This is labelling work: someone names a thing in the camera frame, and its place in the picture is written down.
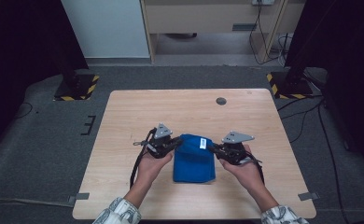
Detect white cabinet panel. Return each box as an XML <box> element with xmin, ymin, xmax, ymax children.
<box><xmin>61</xmin><ymin>0</ymin><xmax>150</xmax><ymax>59</ymax></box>

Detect black power cable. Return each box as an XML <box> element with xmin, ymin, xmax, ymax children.
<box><xmin>248</xmin><ymin>3</ymin><xmax>286</xmax><ymax>65</ymax></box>

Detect grey floor cable strip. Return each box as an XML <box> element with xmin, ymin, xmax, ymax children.
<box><xmin>0</xmin><ymin>196</ymin><xmax>76</xmax><ymax>209</ymax></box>

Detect white power strip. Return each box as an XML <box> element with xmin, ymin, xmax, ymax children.
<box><xmin>252</xmin><ymin>0</ymin><xmax>276</xmax><ymax>7</ymax></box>

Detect black right gripper strap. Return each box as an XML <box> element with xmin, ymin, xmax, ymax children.
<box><xmin>246</xmin><ymin>152</ymin><xmax>266</xmax><ymax>185</ymax></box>

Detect dark curtain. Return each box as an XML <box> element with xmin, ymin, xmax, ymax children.
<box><xmin>284</xmin><ymin>0</ymin><xmax>364</xmax><ymax>169</ymax></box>
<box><xmin>0</xmin><ymin>0</ymin><xmax>90</xmax><ymax>157</ymax></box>

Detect blue cloth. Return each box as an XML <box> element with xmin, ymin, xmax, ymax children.
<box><xmin>173</xmin><ymin>133</ymin><xmax>217</xmax><ymax>184</ymax></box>

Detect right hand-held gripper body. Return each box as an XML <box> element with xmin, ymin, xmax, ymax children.
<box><xmin>219</xmin><ymin>131</ymin><xmax>256</xmax><ymax>166</ymax></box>

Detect thin black floor cable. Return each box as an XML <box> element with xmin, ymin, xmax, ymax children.
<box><xmin>15</xmin><ymin>102</ymin><xmax>35</xmax><ymax>119</ymax></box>

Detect person's right hand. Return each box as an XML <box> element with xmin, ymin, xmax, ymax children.
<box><xmin>217</xmin><ymin>144</ymin><xmax>265</xmax><ymax>192</ymax></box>

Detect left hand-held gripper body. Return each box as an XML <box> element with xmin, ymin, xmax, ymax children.
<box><xmin>146</xmin><ymin>122</ymin><xmax>179</xmax><ymax>159</ymax></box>

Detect grey tape piece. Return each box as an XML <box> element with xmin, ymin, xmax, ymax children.
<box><xmin>67</xmin><ymin>192</ymin><xmax>91</xmax><ymax>204</ymax></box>
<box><xmin>297</xmin><ymin>191</ymin><xmax>321</xmax><ymax>202</ymax></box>

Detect long black floor cable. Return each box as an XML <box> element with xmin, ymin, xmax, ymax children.
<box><xmin>317</xmin><ymin>102</ymin><xmax>343</xmax><ymax>224</ymax></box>

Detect light wooden desk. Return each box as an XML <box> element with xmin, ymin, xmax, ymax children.
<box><xmin>139</xmin><ymin>0</ymin><xmax>306</xmax><ymax>64</ymax></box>

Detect black stand base hazard stripes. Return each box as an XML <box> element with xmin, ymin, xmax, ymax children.
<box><xmin>52</xmin><ymin>74</ymin><xmax>100</xmax><ymax>102</ymax></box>
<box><xmin>266</xmin><ymin>70</ymin><xmax>315</xmax><ymax>101</ymax></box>

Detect person's left hand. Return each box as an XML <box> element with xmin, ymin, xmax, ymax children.
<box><xmin>138</xmin><ymin>151</ymin><xmax>175</xmax><ymax>188</ymax></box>

